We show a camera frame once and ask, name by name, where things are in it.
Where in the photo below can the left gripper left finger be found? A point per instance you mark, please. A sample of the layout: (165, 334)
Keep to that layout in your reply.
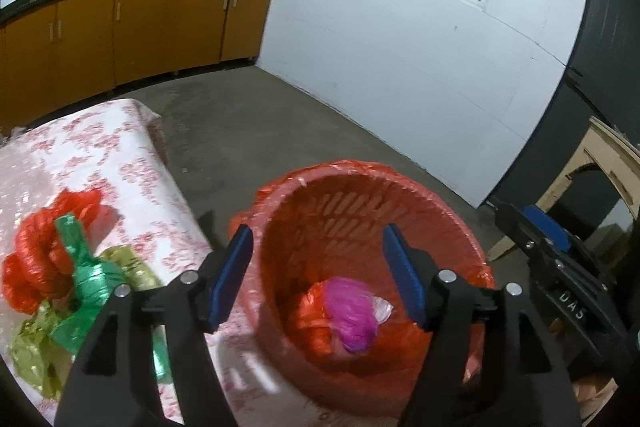
(112, 381)

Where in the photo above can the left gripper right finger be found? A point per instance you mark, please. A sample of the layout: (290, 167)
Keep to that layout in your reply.
(491, 361)

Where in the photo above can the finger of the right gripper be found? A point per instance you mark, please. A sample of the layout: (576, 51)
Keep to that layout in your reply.
(557, 235)

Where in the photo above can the magenta plastic bag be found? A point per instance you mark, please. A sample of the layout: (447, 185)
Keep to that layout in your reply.
(355, 313)

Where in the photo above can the large orange plastic bag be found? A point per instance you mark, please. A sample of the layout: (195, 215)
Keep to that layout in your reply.
(308, 324)

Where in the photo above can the red plastic trash basket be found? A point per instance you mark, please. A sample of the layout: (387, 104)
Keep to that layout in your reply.
(327, 221)

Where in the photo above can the orange lower kitchen cabinets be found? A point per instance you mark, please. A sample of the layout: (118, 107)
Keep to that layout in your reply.
(57, 53)

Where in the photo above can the person's right hand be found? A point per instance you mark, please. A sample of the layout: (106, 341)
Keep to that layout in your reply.
(592, 394)

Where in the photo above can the yellow-green plastic bag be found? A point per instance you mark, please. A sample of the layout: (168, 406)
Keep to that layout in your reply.
(36, 357)

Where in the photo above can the green plastic bag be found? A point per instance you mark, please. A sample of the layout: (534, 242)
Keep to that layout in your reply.
(95, 277)

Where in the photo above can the small red crumpled bag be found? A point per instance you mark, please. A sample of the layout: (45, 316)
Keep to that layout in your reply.
(39, 267)

